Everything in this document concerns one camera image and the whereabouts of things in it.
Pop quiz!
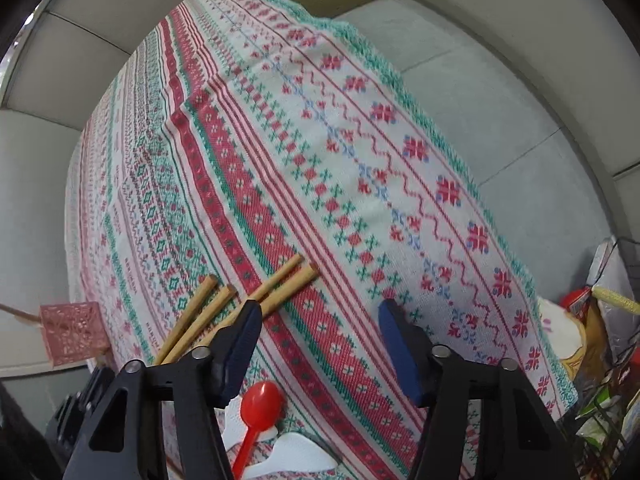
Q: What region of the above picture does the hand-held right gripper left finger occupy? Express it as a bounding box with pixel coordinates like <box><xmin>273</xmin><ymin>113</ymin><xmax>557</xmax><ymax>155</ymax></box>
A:
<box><xmin>62</xmin><ymin>299</ymin><xmax>263</xmax><ymax>480</ymax></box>

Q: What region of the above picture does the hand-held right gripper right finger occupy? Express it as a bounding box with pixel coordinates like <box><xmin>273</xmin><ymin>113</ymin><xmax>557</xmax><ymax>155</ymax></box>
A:
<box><xmin>377</xmin><ymin>299</ymin><xmax>576</xmax><ymax>480</ymax></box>

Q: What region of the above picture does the wooden chopstick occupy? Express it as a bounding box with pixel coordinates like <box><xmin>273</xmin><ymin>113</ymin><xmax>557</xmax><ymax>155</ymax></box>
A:
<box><xmin>212</xmin><ymin>254</ymin><xmax>306</xmax><ymax>336</ymax></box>
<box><xmin>257</xmin><ymin>262</ymin><xmax>321</xmax><ymax>318</ymax></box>
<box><xmin>150</xmin><ymin>274</ymin><xmax>219</xmax><ymax>367</ymax></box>
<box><xmin>162</xmin><ymin>284</ymin><xmax>238</xmax><ymax>365</ymax></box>

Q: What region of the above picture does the red plastic spoon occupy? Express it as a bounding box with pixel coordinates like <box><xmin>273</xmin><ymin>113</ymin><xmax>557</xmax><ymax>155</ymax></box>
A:
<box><xmin>231</xmin><ymin>381</ymin><xmax>287</xmax><ymax>480</ymax></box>

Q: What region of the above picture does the pink perforated utensil holder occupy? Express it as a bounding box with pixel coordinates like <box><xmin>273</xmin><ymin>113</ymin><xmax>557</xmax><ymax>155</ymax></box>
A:
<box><xmin>40</xmin><ymin>301</ymin><xmax>110</xmax><ymax>367</ymax></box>

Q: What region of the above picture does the thin wooden stick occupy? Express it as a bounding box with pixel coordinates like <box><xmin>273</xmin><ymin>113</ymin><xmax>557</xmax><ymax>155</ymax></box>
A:
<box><xmin>0</xmin><ymin>303</ymin><xmax>42</xmax><ymax>322</ymax></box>

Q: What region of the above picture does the red lidded container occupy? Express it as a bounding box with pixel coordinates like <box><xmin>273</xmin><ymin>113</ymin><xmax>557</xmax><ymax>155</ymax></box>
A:
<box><xmin>559</xmin><ymin>287</ymin><xmax>596</xmax><ymax>317</ymax></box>

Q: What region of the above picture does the red green patterned tablecloth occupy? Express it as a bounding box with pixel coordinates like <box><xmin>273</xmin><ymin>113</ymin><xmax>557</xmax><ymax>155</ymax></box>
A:
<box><xmin>64</xmin><ymin>0</ymin><xmax>581</xmax><ymax>480</ymax></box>

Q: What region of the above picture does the orange snack packet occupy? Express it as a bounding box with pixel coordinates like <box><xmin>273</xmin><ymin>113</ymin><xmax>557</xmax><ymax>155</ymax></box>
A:
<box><xmin>582</xmin><ymin>304</ymin><xmax>608</xmax><ymax>363</ymax></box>

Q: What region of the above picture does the green snack packet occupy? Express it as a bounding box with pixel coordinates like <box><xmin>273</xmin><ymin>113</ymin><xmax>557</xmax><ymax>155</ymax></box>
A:
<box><xmin>574</xmin><ymin>392</ymin><xmax>633</xmax><ymax>453</ymax></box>

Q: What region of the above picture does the white plastic bag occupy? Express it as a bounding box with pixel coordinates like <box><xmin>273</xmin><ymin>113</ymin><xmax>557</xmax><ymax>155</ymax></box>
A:
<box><xmin>584</xmin><ymin>236</ymin><xmax>622</xmax><ymax>288</ymax></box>

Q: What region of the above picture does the yellow corn cob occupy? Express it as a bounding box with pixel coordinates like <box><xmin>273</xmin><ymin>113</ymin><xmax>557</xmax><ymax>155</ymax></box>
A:
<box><xmin>591</xmin><ymin>286</ymin><xmax>640</xmax><ymax>317</ymax></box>

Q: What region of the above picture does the black wire basket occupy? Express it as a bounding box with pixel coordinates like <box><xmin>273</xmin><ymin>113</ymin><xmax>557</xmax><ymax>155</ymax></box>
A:
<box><xmin>555</xmin><ymin>237</ymin><xmax>640</xmax><ymax>480</ymax></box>

